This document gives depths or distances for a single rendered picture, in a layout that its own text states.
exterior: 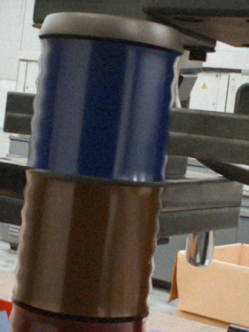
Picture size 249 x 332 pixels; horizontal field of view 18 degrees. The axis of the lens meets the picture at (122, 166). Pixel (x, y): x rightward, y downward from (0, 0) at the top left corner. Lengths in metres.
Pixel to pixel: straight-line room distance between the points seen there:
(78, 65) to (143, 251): 0.05
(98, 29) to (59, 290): 0.07
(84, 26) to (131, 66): 0.02
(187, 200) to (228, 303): 2.37
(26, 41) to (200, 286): 6.68
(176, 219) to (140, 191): 0.29
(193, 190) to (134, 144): 0.30
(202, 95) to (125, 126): 5.41
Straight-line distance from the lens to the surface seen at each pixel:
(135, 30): 0.20
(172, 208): 0.48
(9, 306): 0.89
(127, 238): 0.20
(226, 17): 0.41
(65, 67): 0.20
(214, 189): 0.53
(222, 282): 2.86
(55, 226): 0.20
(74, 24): 0.20
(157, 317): 1.15
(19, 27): 9.39
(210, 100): 5.57
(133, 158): 0.20
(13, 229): 6.58
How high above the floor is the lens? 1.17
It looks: 3 degrees down
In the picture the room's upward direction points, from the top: 7 degrees clockwise
